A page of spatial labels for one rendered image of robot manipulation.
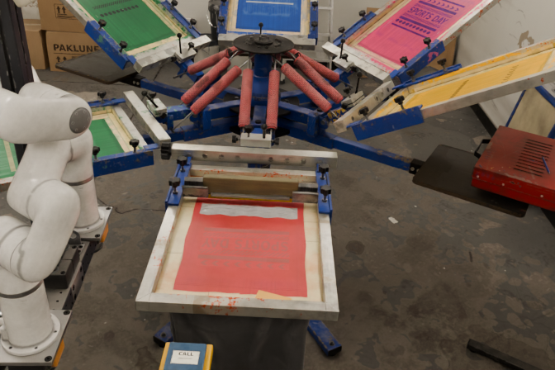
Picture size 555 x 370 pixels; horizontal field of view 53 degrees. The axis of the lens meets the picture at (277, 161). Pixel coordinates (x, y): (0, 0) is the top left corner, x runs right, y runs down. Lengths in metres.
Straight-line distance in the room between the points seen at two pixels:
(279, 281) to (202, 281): 0.24
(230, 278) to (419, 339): 1.48
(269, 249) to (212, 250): 0.19
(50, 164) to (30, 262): 0.20
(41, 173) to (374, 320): 2.20
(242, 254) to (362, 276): 1.54
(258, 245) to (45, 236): 0.91
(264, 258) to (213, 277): 0.19
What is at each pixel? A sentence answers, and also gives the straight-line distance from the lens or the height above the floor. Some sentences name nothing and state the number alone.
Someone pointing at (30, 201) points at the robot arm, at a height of 1.51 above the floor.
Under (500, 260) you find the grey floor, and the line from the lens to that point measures 3.70.
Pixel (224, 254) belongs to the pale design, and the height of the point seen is 0.96.
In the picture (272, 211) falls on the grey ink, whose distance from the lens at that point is 2.06.
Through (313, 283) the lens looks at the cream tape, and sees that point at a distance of 1.77.
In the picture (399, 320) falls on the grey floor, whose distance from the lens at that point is 3.10.
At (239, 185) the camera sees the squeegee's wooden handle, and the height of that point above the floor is 1.03.
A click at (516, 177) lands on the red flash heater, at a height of 1.10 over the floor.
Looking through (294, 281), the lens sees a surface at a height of 0.96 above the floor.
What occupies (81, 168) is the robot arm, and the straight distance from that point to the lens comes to 1.61.
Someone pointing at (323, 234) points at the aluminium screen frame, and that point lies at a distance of 1.92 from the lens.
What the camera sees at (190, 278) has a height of 0.96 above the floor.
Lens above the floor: 2.13
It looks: 30 degrees down
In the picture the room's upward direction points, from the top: 3 degrees clockwise
